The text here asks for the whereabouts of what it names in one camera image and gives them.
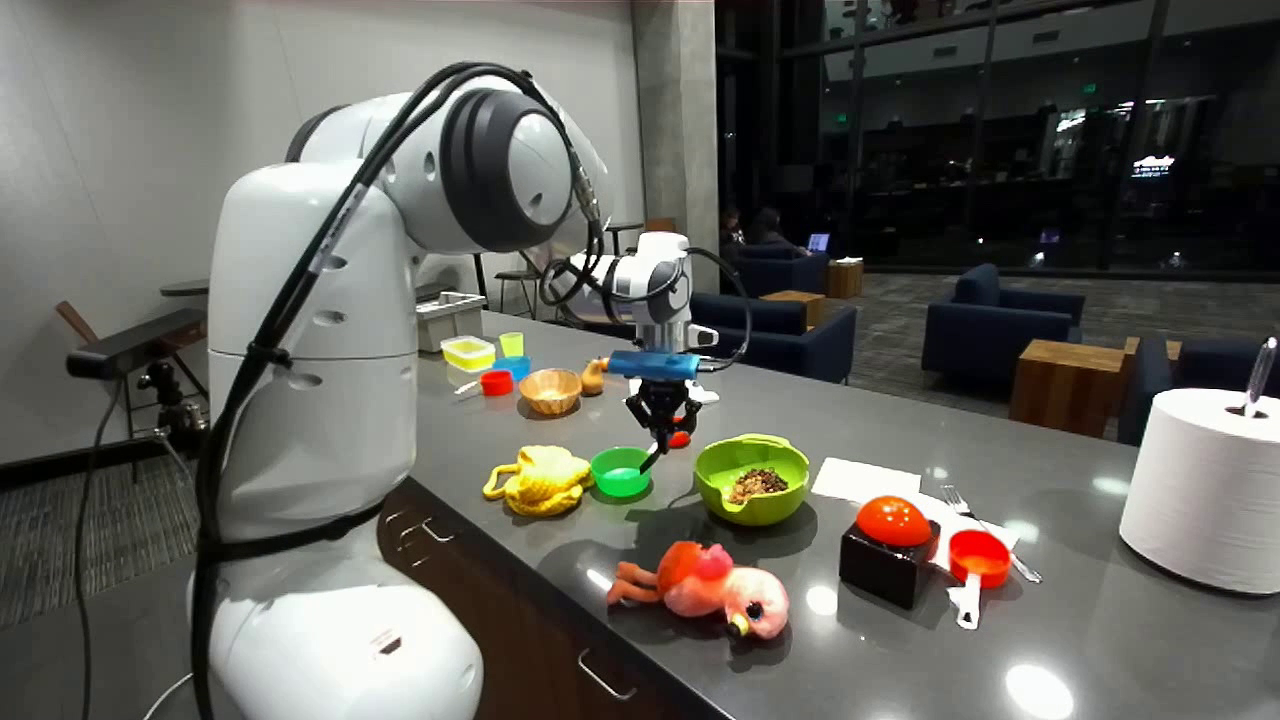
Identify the pink flamingo plush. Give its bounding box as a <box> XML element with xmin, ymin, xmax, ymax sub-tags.
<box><xmin>606</xmin><ymin>540</ymin><xmax>792</xmax><ymax>642</ymax></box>

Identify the grey plastic bin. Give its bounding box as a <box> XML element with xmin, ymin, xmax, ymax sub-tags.
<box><xmin>414</xmin><ymin>290</ymin><xmax>489</xmax><ymax>354</ymax></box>

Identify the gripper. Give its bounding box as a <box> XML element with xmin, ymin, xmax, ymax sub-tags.
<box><xmin>625</xmin><ymin>379</ymin><xmax>701</xmax><ymax>455</ymax></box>

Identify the paper towel holder rod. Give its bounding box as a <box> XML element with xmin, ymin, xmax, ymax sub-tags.
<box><xmin>1241</xmin><ymin>336</ymin><xmax>1280</xmax><ymax>419</ymax></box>

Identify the black cable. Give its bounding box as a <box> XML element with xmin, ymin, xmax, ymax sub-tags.
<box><xmin>73</xmin><ymin>377</ymin><xmax>123</xmax><ymax>720</ymax></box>

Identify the white cable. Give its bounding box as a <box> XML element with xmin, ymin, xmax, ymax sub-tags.
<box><xmin>139</xmin><ymin>671</ymin><xmax>194</xmax><ymax>720</ymax></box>

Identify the silver fork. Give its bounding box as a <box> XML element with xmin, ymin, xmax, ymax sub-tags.
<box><xmin>939</xmin><ymin>484</ymin><xmax>1044</xmax><ymax>585</ymax></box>

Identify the stool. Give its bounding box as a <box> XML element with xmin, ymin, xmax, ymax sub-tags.
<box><xmin>494</xmin><ymin>266</ymin><xmax>542</xmax><ymax>321</ymax></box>

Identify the window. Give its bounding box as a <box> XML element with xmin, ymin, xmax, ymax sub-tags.
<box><xmin>714</xmin><ymin>0</ymin><xmax>1280</xmax><ymax>277</ymax></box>

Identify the white napkin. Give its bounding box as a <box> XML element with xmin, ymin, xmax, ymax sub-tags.
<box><xmin>811</xmin><ymin>456</ymin><xmax>1022</xmax><ymax>573</ymax></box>

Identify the paper towel roll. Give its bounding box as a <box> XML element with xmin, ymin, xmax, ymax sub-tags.
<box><xmin>1118</xmin><ymin>387</ymin><xmax>1280</xmax><ymax>598</ymax></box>

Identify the yellow plastic container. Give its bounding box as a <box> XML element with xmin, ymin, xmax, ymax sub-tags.
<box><xmin>440</xmin><ymin>335</ymin><xmax>498</xmax><ymax>374</ymax></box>

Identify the emerald green small bowl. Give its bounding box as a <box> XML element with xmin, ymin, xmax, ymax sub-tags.
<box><xmin>590</xmin><ymin>446</ymin><xmax>656</xmax><ymax>499</ymax></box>

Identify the orange measuring cup white handle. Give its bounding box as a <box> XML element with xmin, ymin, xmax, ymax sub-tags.
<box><xmin>946</xmin><ymin>529</ymin><xmax>1014</xmax><ymax>632</ymax></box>

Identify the camera on tripod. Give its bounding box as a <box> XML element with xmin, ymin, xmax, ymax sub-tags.
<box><xmin>65</xmin><ymin>307</ymin><xmax>212</xmax><ymax>463</ymax></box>

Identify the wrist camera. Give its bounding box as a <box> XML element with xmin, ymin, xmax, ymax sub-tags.
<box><xmin>607</xmin><ymin>349</ymin><xmax>702</xmax><ymax>384</ymax></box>

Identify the wooden bowl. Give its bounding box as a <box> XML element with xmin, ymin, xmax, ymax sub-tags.
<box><xmin>517</xmin><ymin>368</ymin><xmax>584</xmax><ymax>418</ymax></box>

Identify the lime green bowl with food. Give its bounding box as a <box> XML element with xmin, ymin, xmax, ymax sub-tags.
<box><xmin>693</xmin><ymin>433</ymin><xmax>812</xmax><ymax>528</ymax></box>

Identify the yellow plush chicken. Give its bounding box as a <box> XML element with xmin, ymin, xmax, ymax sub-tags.
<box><xmin>482</xmin><ymin>444</ymin><xmax>595</xmax><ymax>519</ymax></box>

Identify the black box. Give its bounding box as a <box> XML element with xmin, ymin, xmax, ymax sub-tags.
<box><xmin>838</xmin><ymin>519</ymin><xmax>942</xmax><ymax>612</ymax></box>

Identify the dark blue armchair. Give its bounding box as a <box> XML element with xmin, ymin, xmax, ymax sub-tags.
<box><xmin>1117</xmin><ymin>336</ymin><xmax>1280</xmax><ymax>447</ymax></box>
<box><xmin>688</xmin><ymin>291</ymin><xmax>859</xmax><ymax>386</ymax></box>
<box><xmin>921</xmin><ymin>262</ymin><xmax>1087</xmax><ymax>389</ymax></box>
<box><xmin>733</xmin><ymin>243</ymin><xmax>832</xmax><ymax>299</ymax></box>

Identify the orange ball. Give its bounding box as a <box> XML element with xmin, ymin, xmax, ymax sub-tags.
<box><xmin>855</xmin><ymin>494</ymin><xmax>934</xmax><ymax>549</ymax></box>

